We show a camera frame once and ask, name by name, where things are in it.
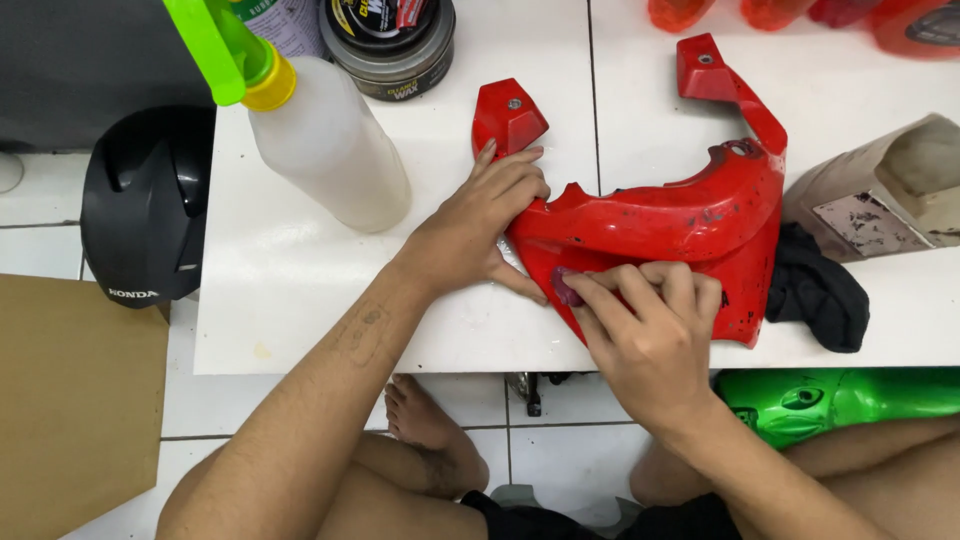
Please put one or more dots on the person's left leg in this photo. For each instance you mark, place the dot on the person's left leg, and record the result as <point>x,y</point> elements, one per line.
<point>390,510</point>

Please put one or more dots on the white spray bottle green trigger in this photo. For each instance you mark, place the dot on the white spray bottle green trigger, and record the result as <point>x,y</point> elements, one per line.
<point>330,142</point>

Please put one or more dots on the red liquid bottle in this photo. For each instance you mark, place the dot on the red liquid bottle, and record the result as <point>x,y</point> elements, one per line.
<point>840,9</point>

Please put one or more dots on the green motorcycle fairing panel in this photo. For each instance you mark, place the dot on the green motorcycle fairing panel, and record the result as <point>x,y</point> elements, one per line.
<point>825,401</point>

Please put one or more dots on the red motorcycle fairing panel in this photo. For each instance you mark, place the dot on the red motorcycle fairing panel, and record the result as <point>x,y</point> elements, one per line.
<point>675,217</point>

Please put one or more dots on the person's leg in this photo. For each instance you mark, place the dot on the person's leg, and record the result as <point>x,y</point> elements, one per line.
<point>390,510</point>
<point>900,480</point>

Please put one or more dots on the beige motorcycle body panel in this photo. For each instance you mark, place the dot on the beige motorcycle body panel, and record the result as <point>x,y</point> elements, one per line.
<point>877,195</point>

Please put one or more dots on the person's right leg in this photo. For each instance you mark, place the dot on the person's right leg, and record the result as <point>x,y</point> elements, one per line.
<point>900,480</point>

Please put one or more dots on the grey labelled spray can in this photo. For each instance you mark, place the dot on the grey labelled spray can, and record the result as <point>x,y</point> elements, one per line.
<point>289,22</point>

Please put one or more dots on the black cloth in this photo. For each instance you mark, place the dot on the black cloth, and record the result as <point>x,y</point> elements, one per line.
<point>814,300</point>

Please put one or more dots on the brown cardboard sheet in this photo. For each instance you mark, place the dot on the brown cardboard sheet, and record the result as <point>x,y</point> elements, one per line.
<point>75,405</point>

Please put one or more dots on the black shorts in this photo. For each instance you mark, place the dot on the black shorts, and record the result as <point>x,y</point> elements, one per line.
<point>675,525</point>

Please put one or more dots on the person's right hand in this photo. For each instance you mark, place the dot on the person's right hand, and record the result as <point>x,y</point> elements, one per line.
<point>652,352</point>

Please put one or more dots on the person's left foot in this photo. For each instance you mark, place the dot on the person's left foot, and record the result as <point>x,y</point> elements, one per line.
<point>427,435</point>

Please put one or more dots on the metal table leg bracket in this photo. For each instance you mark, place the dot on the metal table leg bracket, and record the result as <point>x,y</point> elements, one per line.
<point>527,390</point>

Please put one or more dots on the round grey wax tin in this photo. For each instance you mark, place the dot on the round grey wax tin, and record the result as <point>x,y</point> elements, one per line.
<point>394,52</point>

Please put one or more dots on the person's left hand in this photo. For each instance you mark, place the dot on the person's left hand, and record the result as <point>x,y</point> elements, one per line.
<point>457,232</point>

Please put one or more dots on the dark grey cabinet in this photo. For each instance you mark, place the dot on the dark grey cabinet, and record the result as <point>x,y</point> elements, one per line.
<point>82,67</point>

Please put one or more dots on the black motorcycle cover panel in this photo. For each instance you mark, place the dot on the black motorcycle cover panel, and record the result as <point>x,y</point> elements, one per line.
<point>146,210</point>

